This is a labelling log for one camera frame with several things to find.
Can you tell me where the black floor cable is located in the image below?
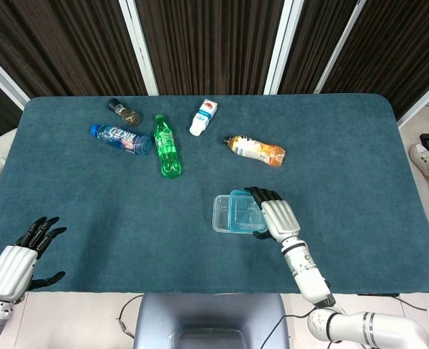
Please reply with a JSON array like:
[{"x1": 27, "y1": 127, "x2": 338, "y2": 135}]
[{"x1": 116, "y1": 293, "x2": 145, "y2": 339}]

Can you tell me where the orange juice plastic bottle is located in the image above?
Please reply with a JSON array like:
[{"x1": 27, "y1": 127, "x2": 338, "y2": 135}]
[{"x1": 223, "y1": 135, "x2": 286, "y2": 168}]

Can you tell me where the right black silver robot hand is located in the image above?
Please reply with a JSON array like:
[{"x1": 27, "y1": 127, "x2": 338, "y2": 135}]
[{"x1": 244, "y1": 186, "x2": 302, "y2": 244}]

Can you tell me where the blue container lid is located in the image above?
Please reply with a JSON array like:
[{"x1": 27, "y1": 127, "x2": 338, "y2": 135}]
[{"x1": 227, "y1": 189, "x2": 269, "y2": 234}]

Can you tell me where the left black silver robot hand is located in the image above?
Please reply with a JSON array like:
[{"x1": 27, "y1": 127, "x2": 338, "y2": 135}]
[{"x1": 0, "y1": 216, "x2": 68, "y2": 302}]

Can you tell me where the grey robot torso base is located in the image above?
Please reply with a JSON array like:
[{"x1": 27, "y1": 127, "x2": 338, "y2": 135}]
[{"x1": 133, "y1": 292, "x2": 291, "y2": 349}]

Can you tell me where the teal velvet tablecloth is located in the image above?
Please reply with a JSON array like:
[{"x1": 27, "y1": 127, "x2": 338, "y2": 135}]
[{"x1": 0, "y1": 93, "x2": 429, "y2": 294}]

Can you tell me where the blue plastic drink bottle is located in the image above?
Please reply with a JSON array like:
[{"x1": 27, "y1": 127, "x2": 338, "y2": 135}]
[{"x1": 89, "y1": 123, "x2": 153, "y2": 156}]

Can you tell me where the white sneaker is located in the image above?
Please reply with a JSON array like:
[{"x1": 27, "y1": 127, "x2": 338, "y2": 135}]
[{"x1": 409, "y1": 143, "x2": 429, "y2": 182}]

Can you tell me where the small dark glass bottle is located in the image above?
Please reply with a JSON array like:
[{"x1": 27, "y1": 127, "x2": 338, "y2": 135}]
[{"x1": 107, "y1": 98, "x2": 141, "y2": 127}]

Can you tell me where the green plastic soda bottle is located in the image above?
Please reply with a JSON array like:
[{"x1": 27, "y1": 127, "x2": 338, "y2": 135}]
[{"x1": 153, "y1": 114, "x2": 184, "y2": 180}]

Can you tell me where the clear plastic container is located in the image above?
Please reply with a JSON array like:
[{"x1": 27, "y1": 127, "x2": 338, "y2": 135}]
[{"x1": 212, "y1": 194, "x2": 266, "y2": 236}]

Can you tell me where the white milk carton bottle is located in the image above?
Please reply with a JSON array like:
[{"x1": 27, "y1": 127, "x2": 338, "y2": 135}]
[{"x1": 188, "y1": 99, "x2": 219, "y2": 137}]

